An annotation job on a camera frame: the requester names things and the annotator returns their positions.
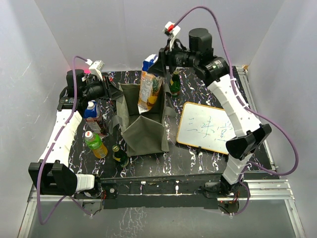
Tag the green glass bottle front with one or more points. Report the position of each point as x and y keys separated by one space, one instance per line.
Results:
x=120 y=156

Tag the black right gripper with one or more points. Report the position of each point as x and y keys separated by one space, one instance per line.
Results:
x=165 y=58

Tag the blue red juice carton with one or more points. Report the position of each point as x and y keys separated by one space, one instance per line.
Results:
x=94 y=119

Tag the Fontana pineapple juice carton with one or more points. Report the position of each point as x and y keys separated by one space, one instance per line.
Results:
x=150 y=86

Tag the grey-green canvas bag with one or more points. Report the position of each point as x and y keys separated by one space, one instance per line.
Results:
x=143 y=133

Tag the green glass bottle gold cap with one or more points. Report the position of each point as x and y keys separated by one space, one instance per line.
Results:
x=175 y=85

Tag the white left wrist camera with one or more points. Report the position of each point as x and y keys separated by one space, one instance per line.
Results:
x=95 y=68

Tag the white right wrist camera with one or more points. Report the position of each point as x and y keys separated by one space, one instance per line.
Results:
x=172 y=32

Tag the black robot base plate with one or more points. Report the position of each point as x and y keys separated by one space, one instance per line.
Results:
x=200 y=190

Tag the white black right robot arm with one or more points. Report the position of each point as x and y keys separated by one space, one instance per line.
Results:
x=215 y=72

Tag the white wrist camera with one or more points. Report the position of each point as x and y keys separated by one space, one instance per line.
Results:
x=172 y=32
x=95 y=68

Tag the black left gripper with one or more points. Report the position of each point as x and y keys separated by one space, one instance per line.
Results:
x=110 y=92

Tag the aluminium frame rail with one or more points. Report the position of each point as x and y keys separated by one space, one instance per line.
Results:
x=269 y=213

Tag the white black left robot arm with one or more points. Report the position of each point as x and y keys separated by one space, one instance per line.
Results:
x=51 y=175

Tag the yellow-framed whiteboard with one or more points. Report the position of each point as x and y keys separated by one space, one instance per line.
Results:
x=206 y=127

